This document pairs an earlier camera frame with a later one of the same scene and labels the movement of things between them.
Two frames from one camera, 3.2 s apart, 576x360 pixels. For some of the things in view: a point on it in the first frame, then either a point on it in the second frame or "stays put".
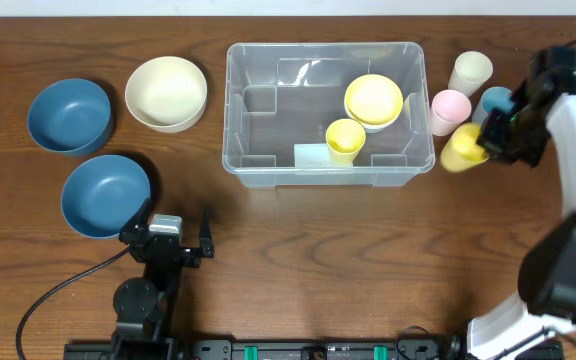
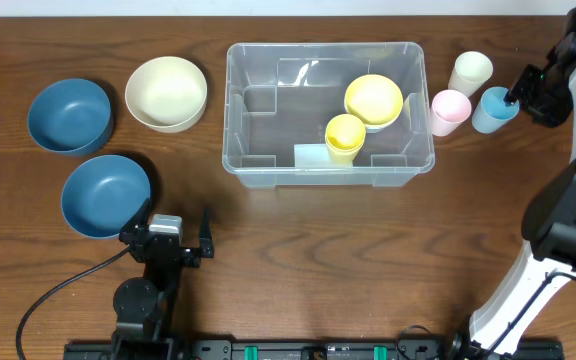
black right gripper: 492,137 to 522,88
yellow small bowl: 374,99 stays put
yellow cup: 463,149 to 344,135
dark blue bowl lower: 101,192 stays put
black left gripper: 132,235 stays put
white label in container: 312,156 stays put
